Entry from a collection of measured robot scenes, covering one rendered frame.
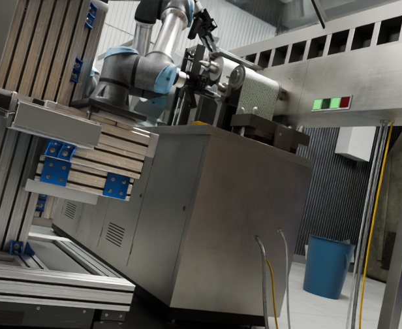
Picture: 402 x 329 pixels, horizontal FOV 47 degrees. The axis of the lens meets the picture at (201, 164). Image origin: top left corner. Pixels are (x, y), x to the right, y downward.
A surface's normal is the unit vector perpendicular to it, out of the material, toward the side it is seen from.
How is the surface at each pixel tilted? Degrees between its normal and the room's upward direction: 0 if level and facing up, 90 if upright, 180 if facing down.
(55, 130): 90
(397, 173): 90
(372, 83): 90
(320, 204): 90
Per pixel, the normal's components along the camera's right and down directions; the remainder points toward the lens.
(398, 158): -0.88, -0.25
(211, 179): 0.51, 0.05
